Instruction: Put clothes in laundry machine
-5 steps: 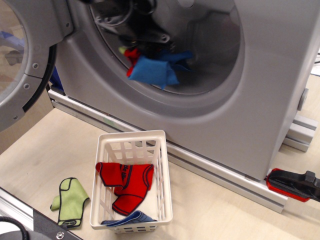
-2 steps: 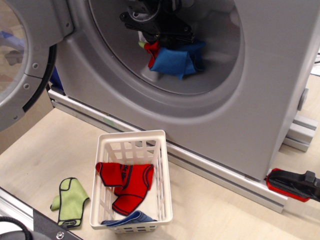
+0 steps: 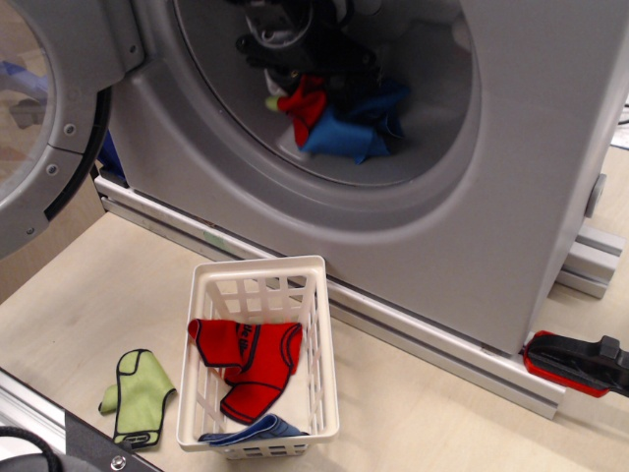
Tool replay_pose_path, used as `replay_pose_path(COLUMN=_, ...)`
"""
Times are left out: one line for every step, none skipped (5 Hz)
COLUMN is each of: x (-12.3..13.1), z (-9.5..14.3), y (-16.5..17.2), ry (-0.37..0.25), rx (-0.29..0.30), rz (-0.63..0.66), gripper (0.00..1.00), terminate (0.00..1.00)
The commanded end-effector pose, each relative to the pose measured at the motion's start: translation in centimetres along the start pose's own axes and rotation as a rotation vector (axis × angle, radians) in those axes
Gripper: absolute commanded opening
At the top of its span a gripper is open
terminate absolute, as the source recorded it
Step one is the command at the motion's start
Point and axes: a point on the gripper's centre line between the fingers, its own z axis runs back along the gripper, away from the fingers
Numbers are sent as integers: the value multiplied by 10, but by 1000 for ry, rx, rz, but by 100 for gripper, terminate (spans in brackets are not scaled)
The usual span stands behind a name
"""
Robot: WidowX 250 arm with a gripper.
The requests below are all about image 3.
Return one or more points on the white plastic laundry basket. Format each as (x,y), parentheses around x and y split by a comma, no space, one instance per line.
(202,389)

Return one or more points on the aluminium frame rail front left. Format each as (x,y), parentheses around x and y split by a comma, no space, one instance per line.
(24,408)

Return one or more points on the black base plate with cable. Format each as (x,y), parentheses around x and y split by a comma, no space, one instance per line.
(48,446)

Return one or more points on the red shirt with dark trim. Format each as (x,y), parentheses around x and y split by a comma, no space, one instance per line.
(257,360)

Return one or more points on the grey white cloth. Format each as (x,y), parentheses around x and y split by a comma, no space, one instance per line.
(273,87)

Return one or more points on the blue cloth with dark trim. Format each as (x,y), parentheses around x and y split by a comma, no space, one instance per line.
(268,427)

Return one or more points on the blue object behind door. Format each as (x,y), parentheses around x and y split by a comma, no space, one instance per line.
(32,88)

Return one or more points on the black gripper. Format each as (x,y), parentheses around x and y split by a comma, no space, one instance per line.
(329,53)

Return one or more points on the red cloth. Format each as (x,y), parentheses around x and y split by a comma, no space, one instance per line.
(304,106)

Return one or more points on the grey toy washing machine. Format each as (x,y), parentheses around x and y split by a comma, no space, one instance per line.
(467,222)

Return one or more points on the round washing machine door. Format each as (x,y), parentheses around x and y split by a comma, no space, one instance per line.
(83,48)

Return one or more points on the red and black clamp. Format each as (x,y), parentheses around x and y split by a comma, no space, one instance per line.
(594,368)

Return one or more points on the green cloth with black trim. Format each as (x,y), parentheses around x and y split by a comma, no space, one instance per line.
(138,400)

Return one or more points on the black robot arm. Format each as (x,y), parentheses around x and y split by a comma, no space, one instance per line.
(298,15)

